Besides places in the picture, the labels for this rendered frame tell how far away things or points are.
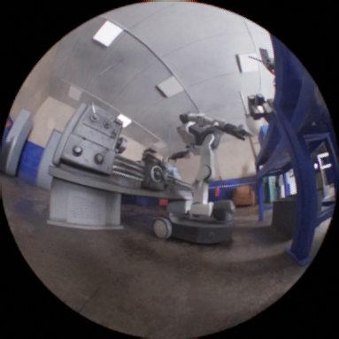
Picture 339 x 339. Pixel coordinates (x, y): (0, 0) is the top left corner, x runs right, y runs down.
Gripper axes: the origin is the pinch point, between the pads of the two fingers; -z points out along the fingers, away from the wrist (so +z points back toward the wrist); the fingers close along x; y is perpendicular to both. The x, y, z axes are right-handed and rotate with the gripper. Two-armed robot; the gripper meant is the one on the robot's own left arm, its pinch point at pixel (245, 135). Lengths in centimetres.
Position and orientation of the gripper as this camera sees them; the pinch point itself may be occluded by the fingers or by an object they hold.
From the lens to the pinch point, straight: 78.9
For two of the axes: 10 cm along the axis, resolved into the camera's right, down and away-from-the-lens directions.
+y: -2.3, -7.2, -6.6
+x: -9.0, 4.2, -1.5
